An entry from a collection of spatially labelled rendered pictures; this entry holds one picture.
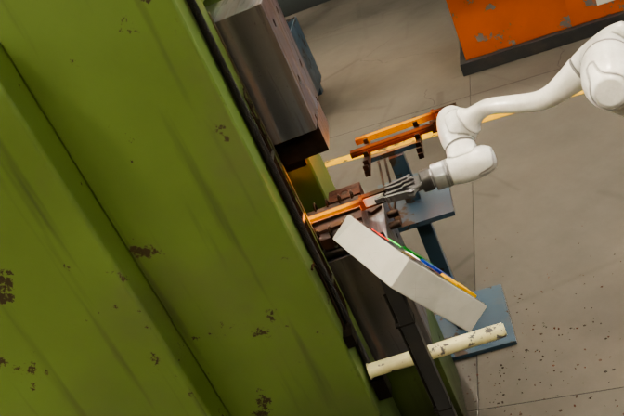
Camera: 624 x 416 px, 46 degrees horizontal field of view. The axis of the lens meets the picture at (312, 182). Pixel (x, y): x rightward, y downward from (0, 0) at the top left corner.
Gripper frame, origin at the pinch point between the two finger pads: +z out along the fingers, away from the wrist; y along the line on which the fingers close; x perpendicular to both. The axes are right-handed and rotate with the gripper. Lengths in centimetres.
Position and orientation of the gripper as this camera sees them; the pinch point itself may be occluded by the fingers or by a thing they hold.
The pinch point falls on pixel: (374, 198)
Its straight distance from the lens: 247.6
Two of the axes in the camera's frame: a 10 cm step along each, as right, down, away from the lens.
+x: -3.8, -8.3, -4.1
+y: 0.2, -4.5, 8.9
